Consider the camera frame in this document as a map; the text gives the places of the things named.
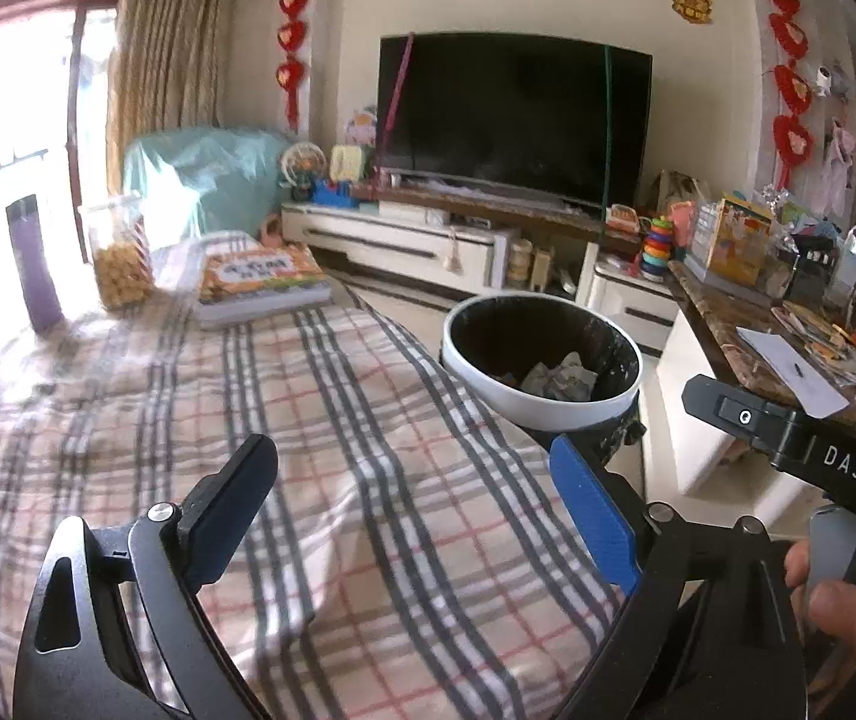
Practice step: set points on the wooden television riser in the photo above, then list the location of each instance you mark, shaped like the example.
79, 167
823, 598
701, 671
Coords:
488, 202

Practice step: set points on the gold red wall sticker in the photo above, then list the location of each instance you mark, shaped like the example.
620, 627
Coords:
691, 1

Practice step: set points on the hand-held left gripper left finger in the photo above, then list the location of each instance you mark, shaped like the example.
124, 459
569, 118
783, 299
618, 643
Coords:
225, 517

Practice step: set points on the pink stick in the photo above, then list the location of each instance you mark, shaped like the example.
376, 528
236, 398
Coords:
395, 97

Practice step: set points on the marble counter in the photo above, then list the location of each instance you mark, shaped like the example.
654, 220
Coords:
720, 315

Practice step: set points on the black flat television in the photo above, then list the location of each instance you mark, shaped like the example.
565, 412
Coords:
510, 120

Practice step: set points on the person's right hand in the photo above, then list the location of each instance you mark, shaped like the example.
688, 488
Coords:
840, 607

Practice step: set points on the white security camera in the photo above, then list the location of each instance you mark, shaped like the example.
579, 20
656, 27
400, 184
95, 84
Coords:
825, 80

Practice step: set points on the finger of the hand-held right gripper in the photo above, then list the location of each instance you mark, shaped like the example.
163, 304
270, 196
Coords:
735, 412

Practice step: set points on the white bin with black liner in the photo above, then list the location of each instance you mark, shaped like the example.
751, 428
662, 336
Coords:
473, 382

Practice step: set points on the clear cookie jar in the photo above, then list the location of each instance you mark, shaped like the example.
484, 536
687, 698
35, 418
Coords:
120, 262

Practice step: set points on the white ferris wheel toy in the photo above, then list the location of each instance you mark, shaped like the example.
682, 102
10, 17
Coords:
302, 171

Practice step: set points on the colourful cardboard box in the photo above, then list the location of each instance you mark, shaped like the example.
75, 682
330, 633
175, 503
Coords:
731, 240

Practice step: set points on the white television cabinet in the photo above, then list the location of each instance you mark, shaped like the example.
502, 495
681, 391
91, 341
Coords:
398, 247

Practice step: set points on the colourful book box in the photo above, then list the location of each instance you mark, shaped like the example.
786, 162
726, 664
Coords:
259, 281

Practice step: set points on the blue toy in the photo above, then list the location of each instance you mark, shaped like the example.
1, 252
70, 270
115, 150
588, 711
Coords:
335, 195

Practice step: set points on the round colourful sign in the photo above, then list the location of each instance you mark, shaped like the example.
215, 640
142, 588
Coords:
364, 126

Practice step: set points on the pink hanging clothes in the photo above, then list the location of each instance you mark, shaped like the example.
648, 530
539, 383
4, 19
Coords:
840, 165

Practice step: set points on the red heart hanging decoration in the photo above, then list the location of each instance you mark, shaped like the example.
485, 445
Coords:
294, 37
787, 82

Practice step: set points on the white side cabinet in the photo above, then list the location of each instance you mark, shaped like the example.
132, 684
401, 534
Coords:
697, 427

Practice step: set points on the purple bottle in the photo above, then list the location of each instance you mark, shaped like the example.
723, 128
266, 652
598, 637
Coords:
35, 270

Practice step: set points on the white paper sheet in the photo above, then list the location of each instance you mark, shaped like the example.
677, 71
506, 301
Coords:
795, 375

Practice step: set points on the beige patterned curtain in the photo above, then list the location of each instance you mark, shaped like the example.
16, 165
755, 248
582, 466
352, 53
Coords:
165, 75

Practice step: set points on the glass balcony door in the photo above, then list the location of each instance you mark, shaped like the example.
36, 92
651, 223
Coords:
15, 112

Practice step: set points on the green stick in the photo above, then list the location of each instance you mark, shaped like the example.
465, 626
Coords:
607, 150

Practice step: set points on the red toy bus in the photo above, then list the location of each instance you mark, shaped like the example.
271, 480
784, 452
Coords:
624, 219

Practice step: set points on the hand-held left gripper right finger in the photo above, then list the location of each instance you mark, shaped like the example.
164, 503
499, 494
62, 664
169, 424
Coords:
596, 517

